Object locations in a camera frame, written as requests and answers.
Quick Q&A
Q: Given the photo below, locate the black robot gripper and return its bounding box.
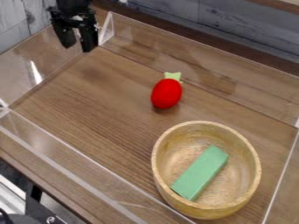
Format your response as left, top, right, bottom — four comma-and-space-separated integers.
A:
47, 0, 99, 53

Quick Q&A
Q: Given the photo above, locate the black cable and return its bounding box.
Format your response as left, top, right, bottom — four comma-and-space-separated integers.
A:
0, 205, 16, 224

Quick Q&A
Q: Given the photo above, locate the clear acrylic corner bracket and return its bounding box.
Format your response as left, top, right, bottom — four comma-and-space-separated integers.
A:
98, 12, 115, 46

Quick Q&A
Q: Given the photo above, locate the black metal table frame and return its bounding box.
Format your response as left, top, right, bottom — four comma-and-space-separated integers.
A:
24, 184, 68, 224

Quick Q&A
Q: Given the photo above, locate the oval wooden bowl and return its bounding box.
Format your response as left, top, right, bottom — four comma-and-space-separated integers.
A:
151, 121, 262, 220

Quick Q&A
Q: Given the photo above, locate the red plush radish toy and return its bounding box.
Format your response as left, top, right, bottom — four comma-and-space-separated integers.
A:
151, 72, 183, 109

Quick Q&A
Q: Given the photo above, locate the green rectangular block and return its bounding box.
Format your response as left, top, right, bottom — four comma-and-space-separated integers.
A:
171, 145, 230, 201

